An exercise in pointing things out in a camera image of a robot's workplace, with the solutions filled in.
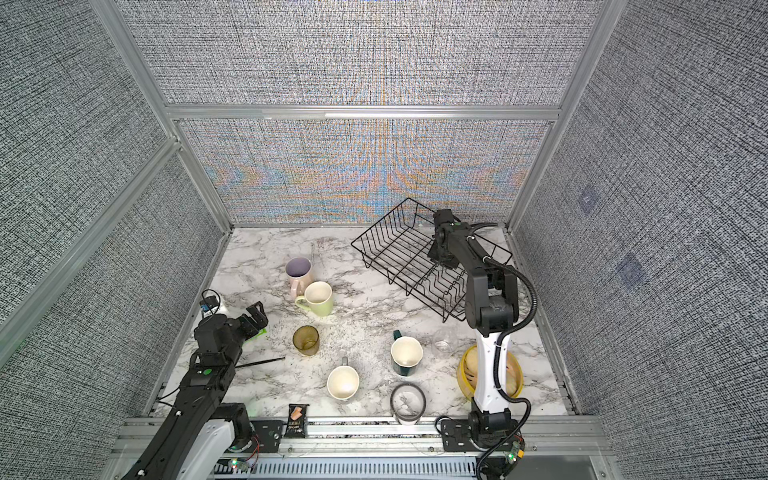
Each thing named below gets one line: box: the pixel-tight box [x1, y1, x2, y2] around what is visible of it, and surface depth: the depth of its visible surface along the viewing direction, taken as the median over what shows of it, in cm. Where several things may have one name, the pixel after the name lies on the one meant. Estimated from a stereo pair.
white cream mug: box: [326, 356, 360, 401], surface depth 79 cm
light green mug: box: [295, 281, 333, 317], surface depth 92 cm
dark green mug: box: [390, 329, 423, 377], surface depth 81 cm
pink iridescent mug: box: [285, 256, 313, 301], surface depth 95 cm
